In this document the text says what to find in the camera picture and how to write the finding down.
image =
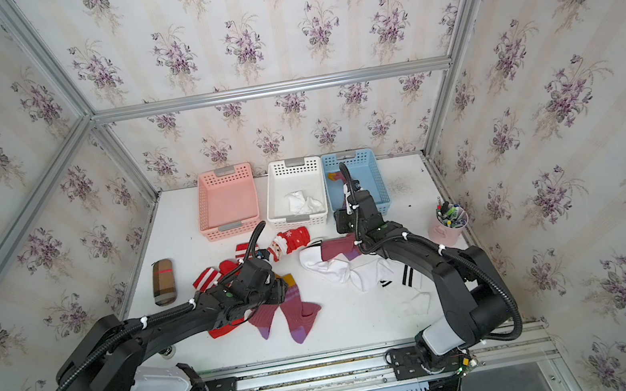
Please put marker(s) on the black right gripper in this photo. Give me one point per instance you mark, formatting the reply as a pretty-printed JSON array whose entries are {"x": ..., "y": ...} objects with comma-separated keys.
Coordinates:
[{"x": 341, "y": 220}]

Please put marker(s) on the purple sock yellow cuff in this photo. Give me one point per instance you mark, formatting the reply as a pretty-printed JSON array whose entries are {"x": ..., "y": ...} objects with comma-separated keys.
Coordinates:
[{"x": 299, "y": 315}]

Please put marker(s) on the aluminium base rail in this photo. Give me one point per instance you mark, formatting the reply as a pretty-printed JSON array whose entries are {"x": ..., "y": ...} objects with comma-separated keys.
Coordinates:
[{"x": 381, "y": 366}]

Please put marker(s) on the blue plastic basket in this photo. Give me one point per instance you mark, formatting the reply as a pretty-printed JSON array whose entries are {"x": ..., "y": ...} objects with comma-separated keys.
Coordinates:
[{"x": 364, "y": 168}]

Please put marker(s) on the red santa christmas sock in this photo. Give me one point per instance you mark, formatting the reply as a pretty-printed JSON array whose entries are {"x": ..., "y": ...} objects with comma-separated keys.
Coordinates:
[{"x": 287, "y": 242}]

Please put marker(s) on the white sock black stripes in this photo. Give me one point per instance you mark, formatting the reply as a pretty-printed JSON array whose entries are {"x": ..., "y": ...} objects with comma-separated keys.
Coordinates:
[{"x": 401, "y": 284}]

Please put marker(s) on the pink plastic basket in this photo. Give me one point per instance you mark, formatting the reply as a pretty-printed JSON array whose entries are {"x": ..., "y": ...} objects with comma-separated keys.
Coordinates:
[{"x": 228, "y": 202}]

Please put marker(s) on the white plastic basket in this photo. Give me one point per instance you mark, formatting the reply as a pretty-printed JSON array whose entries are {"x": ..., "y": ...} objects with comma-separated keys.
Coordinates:
[{"x": 289, "y": 175}]

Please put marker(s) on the maroon purple sock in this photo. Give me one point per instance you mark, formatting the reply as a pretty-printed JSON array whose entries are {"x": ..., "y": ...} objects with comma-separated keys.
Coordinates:
[{"x": 344, "y": 246}]

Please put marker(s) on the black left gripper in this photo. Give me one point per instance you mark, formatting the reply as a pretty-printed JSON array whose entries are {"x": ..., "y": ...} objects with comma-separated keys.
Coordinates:
[{"x": 279, "y": 290}]

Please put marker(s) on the white ankle sock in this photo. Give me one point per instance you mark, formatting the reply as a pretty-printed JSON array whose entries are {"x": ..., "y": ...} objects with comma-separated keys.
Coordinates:
[{"x": 336, "y": 270}]

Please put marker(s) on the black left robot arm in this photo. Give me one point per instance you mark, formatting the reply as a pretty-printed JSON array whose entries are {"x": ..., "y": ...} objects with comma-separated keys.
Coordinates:
[{"x": 107, "y": 358}]

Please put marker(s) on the pink pen cup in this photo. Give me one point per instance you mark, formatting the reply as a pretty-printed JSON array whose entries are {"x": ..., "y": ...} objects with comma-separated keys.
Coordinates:
[{"x": 448, "y": 223}]

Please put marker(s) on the purple striped sock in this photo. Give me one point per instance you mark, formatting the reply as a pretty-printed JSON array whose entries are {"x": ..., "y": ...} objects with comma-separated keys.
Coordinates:
[{"x": 335, "y": 177}]

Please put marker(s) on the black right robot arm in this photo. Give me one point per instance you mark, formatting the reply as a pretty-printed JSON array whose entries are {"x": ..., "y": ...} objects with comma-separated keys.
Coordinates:
[{"x": 476, "y": 303}]

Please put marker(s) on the small white sock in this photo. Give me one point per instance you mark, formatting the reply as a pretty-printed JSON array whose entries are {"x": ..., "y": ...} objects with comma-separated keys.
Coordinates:
[{"x": 298, "y": 203}]

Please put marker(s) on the red white striped sock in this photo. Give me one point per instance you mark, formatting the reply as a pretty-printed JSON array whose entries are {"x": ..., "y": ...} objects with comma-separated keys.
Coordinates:
[{"x": 243, "y": 252}]

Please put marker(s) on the brown plaid glasses case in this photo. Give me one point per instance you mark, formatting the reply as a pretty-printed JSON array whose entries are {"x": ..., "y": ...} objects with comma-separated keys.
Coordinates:
[{"x": 164, "y": 286}]

